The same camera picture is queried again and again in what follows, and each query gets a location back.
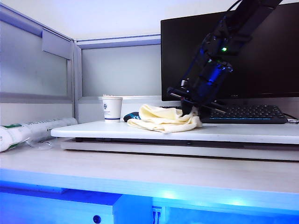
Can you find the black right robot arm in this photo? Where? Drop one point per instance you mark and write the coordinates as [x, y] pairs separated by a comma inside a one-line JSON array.
[[245, 23]]

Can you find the crumpled clear plastic wrapper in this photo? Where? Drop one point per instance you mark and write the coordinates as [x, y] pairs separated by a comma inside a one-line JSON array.
[[40, 143]]

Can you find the grey partition name plate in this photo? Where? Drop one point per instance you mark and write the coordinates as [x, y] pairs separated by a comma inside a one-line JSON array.
[[56, 43]]

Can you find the cream yellow cloth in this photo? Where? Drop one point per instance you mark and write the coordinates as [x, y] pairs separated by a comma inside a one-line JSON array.
[[163, 119]]

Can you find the round blue knob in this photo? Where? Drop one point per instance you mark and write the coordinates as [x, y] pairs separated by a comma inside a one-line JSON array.
[[96, 219]]

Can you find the white desk riser board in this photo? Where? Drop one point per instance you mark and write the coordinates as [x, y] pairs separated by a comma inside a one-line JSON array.
[[105, 131]]

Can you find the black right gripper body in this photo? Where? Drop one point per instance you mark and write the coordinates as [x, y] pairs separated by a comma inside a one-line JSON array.
[[208, 81]]

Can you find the white green wrapped roll package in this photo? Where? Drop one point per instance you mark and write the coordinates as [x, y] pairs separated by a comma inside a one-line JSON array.
[[25, 130]]

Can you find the black computer monitor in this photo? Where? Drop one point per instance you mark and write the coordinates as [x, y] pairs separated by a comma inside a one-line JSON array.
[[261, 70]]

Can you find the black and blue mouse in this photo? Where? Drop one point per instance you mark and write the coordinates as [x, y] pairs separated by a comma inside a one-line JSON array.
[[132, 116]]

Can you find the white paper cup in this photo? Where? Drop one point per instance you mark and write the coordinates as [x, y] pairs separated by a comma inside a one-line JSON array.
[[112, 109]]

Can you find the grey partition corner post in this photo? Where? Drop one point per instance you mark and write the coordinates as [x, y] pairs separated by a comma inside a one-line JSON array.
[[77, 81]]

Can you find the white bracket under table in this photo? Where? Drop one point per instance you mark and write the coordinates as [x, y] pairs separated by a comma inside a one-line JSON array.
[[132, 210]]

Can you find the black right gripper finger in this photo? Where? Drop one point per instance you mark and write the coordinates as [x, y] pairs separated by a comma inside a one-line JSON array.
[[204, 112], [188, 107]]

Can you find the black computer keyboard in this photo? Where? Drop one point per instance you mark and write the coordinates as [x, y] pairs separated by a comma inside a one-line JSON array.
[[247, 114]]

